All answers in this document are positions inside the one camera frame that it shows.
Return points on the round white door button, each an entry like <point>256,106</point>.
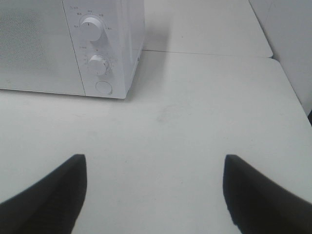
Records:
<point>104,87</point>

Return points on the white microwave door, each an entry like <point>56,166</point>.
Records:
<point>36,51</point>

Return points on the white microwave knob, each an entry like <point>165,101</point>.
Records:
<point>98,65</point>
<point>91,28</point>

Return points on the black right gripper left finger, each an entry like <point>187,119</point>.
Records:
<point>50,206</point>

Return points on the white microwave oven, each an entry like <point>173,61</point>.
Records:
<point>121,41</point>

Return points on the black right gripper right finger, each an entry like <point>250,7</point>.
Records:
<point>258,205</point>

